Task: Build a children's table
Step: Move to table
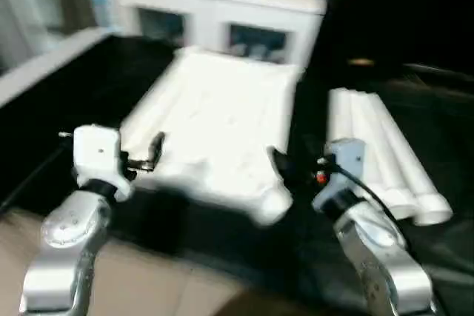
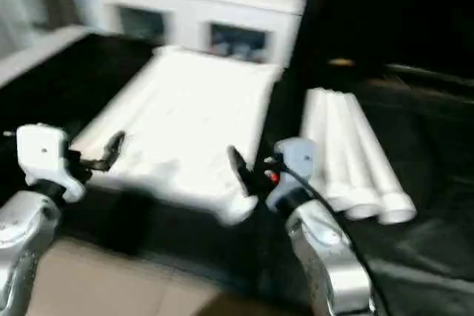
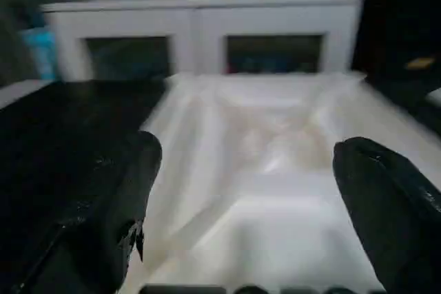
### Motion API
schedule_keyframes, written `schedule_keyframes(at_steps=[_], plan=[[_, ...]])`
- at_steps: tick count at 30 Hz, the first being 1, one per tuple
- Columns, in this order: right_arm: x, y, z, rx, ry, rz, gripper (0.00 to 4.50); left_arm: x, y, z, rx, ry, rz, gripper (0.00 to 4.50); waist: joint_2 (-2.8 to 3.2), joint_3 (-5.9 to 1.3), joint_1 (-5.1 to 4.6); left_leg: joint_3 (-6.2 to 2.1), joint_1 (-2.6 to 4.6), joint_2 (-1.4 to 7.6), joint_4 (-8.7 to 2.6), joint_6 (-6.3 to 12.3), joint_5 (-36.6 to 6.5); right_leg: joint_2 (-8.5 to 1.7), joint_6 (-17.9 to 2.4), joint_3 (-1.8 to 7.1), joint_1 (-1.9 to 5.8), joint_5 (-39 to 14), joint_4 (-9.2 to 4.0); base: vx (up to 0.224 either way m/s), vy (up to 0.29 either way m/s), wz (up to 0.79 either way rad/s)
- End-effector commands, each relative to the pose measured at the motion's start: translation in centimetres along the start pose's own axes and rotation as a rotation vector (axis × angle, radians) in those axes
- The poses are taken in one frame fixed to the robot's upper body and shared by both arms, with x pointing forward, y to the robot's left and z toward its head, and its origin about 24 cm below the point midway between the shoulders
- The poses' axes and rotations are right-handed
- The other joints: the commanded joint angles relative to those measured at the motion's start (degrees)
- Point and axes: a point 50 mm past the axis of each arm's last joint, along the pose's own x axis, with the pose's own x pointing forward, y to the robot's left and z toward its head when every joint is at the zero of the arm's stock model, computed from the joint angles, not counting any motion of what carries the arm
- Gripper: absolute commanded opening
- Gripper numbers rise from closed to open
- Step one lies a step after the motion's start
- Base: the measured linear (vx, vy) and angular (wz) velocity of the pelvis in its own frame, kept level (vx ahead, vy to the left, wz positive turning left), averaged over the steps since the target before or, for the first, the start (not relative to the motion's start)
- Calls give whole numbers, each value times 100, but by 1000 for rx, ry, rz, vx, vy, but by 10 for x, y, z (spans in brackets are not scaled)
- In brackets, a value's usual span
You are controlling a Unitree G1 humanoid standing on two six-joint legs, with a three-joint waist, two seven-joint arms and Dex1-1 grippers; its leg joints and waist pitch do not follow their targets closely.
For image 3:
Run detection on light blue plastic item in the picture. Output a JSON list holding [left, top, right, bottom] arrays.
[[21, 27, 59, 80]]

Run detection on black work mat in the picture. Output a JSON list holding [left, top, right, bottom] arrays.
[[0, 77, 441, 294]]

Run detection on white cabinet with glass doors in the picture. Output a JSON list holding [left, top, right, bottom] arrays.
[[40, 0, 367, 83]]

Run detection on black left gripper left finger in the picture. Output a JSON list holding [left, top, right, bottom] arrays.
[[0, 131, 163, 294]]

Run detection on white plastic table top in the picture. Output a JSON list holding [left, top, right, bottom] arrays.
[[121, 72, 441, 294]]

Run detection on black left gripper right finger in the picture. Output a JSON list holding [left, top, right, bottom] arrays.
[[333, 136, 441, 294]]

